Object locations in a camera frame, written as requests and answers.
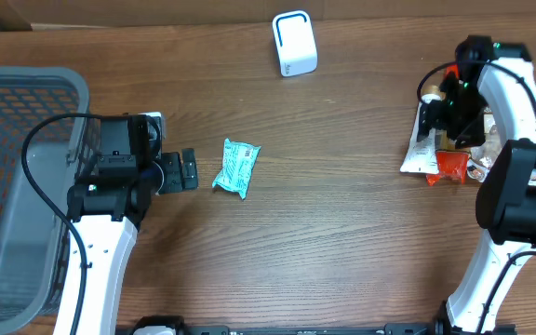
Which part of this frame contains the beige Pantree snack bag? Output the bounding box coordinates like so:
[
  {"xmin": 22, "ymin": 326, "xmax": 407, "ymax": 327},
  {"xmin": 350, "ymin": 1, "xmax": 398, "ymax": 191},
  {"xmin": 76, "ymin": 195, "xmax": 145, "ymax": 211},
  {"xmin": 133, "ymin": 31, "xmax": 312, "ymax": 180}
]
[{"xmin": 465, "ymin": 114, "xmax": 536, "ymax": 187}]

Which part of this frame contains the teal snack packet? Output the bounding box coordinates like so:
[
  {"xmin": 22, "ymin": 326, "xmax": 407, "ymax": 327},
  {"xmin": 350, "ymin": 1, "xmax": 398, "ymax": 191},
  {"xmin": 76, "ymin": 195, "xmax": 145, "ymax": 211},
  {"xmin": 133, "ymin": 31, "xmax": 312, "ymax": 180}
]
[{"xmin": 212, "ymin": 139, "xmax": 261, "ymax": 200}]

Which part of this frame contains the orange pasta packet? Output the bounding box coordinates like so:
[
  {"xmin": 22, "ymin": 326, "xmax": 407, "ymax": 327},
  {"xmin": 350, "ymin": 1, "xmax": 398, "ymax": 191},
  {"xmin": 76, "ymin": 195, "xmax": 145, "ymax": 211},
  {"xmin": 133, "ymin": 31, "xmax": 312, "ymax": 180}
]
[{"xmin": 422, "ymin": 65, "xmax": 470, "ymax": 186}]

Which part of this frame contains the white tube with gold cap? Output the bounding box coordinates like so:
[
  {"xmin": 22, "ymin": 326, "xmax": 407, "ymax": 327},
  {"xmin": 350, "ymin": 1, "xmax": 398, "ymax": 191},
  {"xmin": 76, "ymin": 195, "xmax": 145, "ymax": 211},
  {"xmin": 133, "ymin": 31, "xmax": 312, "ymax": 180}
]
[{"xmin": 400, "ymin": 102, "xmax": 439, "ymax": 174}]

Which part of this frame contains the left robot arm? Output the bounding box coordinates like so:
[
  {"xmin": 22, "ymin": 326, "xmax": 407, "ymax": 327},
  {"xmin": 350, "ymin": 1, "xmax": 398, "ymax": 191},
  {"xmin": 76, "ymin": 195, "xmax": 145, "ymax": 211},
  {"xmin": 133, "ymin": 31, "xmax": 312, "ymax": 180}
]
[{"xmin": 54, "ymin": 112, "xmax": 198, "ymax": 334}]

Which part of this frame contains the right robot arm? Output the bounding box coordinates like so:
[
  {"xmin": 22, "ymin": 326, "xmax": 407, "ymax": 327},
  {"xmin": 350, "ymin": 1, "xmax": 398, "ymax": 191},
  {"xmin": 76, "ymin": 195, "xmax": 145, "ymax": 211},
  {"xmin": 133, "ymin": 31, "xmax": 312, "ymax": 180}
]
[{"xmin": 414, "ymin": 35, "xmax": 536, "ymax": 334}]

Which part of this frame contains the white barcode scanner stand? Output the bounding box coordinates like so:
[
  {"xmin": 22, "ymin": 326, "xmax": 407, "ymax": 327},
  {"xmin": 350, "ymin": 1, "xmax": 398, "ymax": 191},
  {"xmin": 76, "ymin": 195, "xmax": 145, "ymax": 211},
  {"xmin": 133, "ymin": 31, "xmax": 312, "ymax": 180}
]
[{"xmin": 272, "ymin": 10, "xmax": 318, "ymax": 77}]

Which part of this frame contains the grey plastic shopping basket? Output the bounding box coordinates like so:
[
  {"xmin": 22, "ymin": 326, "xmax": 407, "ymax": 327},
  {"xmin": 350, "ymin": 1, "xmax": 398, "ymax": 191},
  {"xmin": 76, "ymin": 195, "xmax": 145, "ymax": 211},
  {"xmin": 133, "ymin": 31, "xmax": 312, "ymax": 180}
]
[{"xmin": 0, "ymin": 67, "xmax": 99, "ymax": 334}]

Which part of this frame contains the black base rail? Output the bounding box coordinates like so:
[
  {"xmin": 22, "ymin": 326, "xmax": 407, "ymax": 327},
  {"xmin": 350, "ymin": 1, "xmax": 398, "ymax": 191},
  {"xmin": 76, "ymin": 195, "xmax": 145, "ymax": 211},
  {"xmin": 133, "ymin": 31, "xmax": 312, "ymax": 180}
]
[{"xmin": 127, "ymin": 315, "xmax": 518, "ymax": 335}]

